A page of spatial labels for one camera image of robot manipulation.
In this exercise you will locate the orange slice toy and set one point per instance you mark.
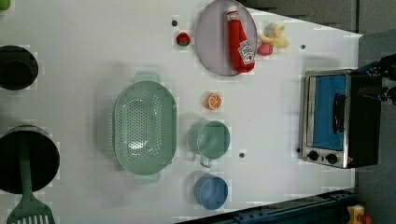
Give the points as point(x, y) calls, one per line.
point(213, 101)

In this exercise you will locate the red ketchup bottle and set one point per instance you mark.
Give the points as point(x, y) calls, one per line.
point(242, 54)

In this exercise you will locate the yellow and red toy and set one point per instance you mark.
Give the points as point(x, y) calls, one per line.
point(358, 216)

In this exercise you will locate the black and steel toaster oven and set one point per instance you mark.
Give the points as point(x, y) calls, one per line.
point(357, 116)

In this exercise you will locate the green slotted spatula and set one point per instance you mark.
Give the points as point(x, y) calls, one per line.
point(29, 210)

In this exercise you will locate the yellow peeled banana toy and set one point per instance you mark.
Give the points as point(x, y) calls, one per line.
point(273, 35)

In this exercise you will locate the green perforated colander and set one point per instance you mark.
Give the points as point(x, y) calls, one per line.
point(145, 128)

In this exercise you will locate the blue oven door with handle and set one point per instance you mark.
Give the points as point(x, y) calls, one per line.
point(322, 92)

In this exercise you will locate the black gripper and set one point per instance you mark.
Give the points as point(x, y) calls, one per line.
point(385, 68)

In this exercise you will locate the grey round plate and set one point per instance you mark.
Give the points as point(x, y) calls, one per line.
point(211, 36)

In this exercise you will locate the pink strawberry toy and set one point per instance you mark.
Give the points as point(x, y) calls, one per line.
point(265, 49)

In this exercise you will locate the blue cup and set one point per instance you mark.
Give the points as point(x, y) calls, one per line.
point(210, 191)

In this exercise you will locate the small red strawberry toy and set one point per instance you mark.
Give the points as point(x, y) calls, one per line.
point(183, 39)

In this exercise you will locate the green mug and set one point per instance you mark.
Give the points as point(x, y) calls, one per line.
point(210, 139)

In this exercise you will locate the small black cylinder cup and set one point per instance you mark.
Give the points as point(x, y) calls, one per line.
point(18, 68)

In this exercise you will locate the bright green object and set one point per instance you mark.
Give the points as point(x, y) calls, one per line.
point(4, 4)

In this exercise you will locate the large black cylinder holder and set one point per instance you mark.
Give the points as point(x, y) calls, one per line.
point(43, 154)

